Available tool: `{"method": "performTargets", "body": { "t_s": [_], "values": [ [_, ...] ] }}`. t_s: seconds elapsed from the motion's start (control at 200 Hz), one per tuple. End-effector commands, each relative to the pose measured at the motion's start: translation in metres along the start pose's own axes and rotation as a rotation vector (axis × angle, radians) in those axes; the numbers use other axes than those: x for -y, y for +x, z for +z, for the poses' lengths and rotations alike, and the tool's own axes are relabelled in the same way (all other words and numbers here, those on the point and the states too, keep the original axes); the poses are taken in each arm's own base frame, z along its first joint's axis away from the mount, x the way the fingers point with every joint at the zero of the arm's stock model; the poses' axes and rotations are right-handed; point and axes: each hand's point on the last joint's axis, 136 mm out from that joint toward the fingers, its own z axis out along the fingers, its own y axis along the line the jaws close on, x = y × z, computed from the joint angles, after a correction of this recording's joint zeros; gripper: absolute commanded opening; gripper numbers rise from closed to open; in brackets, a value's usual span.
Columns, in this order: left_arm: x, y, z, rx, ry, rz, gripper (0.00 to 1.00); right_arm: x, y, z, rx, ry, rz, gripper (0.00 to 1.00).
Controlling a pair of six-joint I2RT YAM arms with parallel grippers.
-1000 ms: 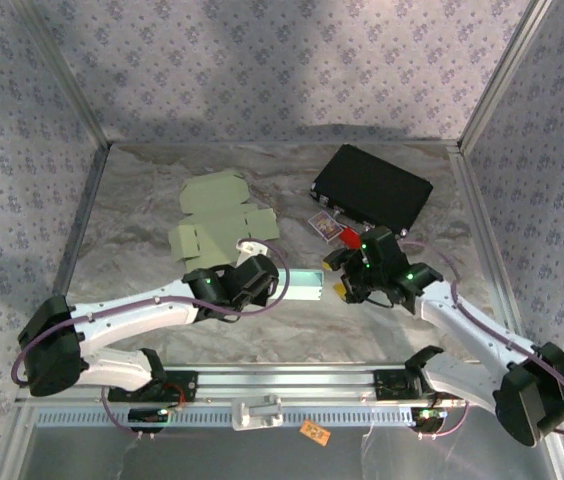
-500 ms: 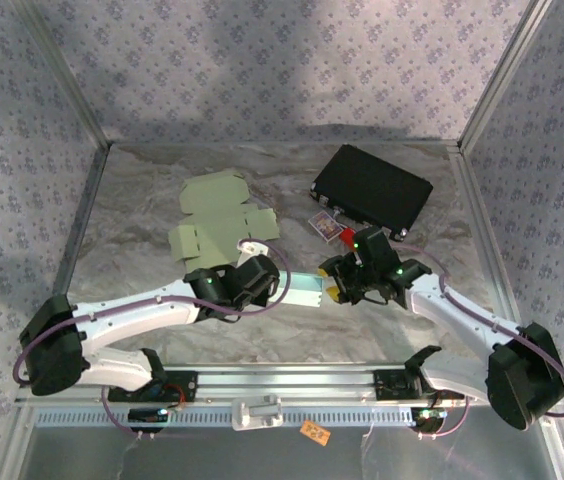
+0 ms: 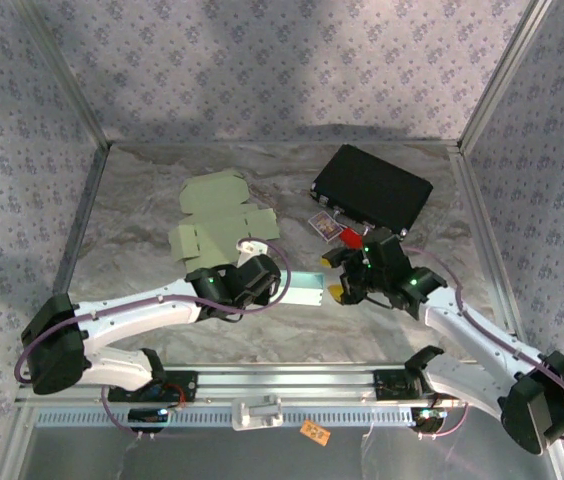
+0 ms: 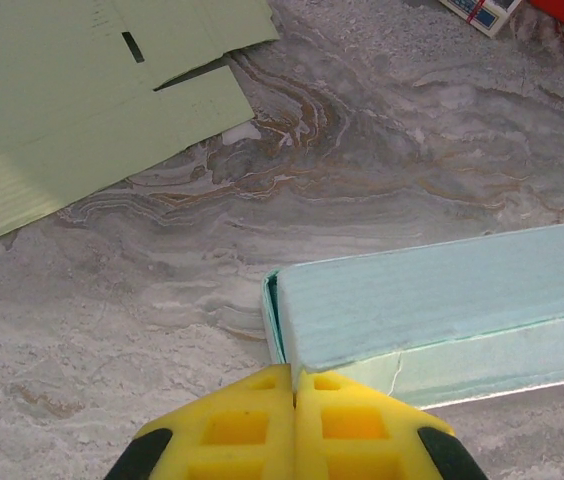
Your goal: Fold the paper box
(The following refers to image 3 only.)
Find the light blue paper box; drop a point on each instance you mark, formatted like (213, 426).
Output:
(307, 292)

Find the pale green paper box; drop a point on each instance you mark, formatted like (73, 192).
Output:
(217, 220)

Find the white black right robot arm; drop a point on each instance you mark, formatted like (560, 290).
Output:
(472, 340)

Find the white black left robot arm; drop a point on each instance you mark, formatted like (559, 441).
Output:
(137, 312)

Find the small black controller box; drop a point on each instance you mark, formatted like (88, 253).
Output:
(427, 420)
(144, 416)

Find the small red tag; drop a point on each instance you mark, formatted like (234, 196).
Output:
(349, 237)

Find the purple card pack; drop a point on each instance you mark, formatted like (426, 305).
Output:
(325, 226)

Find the black hard case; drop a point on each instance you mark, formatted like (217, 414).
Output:
(377, 185)

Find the orange sticker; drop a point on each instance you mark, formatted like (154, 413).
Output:
(314, 432)

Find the grey metal sheet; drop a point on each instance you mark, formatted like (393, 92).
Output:
(262, 460)

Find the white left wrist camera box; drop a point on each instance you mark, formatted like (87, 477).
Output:
(251, 257)

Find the aluminium mounting rail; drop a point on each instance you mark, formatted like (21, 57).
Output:
(287, 382)

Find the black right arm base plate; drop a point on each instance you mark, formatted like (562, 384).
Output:
(392, 385)

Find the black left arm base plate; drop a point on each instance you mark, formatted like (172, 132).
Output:
(189, 387)

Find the white plastic bracket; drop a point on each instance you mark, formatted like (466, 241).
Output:
(257, 412)

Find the aluminium frame post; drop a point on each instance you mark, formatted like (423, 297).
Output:
(64, 75)
(507, 70)

